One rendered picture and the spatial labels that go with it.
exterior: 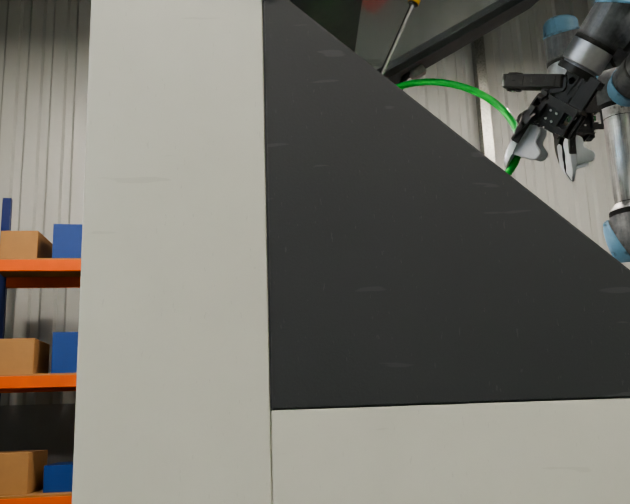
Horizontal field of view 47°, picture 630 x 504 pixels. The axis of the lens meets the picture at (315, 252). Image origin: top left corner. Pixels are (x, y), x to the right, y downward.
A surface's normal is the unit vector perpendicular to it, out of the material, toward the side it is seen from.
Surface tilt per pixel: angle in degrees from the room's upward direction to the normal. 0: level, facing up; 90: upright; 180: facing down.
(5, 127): 90
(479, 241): 90
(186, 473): 90
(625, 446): 90
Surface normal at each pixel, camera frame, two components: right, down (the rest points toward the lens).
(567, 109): -0.55, 0.06
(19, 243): 0.10, -0.22
